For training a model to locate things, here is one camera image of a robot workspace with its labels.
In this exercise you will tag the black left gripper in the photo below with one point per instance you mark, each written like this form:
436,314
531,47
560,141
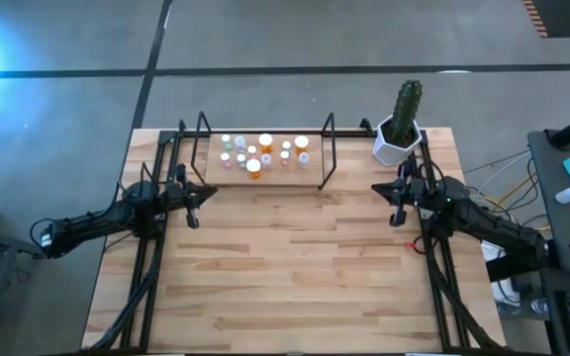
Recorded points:
178,197

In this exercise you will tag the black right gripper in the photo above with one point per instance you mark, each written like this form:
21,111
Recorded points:
416,195

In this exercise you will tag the pink medicine bottle white cap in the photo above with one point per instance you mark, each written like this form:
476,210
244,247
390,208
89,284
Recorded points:
225,159

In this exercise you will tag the teal medicine bottle white cap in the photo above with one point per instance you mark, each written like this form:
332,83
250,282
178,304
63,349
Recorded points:
286,146
241,160

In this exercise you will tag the small green medicine bottle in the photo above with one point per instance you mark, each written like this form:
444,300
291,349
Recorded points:
226,141

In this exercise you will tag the orange medicine bottle white cap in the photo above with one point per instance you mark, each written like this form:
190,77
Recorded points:
253,167
265,142
301,144

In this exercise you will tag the clear medicine bottle white cap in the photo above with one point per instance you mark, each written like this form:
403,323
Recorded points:
239,143
265,160

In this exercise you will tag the small pink medicine bottle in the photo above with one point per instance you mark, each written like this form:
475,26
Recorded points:
284,156
252,150

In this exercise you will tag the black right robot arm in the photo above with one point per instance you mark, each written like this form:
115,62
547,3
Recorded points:
488,225

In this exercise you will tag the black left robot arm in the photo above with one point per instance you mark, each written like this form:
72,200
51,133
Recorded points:
97,222

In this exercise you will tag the white angular plant pot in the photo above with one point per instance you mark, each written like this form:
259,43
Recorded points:
389,153

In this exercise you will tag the tall green cactus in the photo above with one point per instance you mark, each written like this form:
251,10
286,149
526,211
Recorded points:
406,109

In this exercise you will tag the white power strip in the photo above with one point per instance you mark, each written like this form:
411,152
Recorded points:
505,292

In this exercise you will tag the white computer mouse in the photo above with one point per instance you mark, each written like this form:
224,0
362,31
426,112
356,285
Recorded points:
569,195

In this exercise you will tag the black mat orange striped edge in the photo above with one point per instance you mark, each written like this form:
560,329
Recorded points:
567,17

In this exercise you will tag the black aluminium rig frame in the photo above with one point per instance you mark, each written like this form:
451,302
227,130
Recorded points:
349,133

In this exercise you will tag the black frame wooden board shelf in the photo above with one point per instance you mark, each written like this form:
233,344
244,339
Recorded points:
290,175

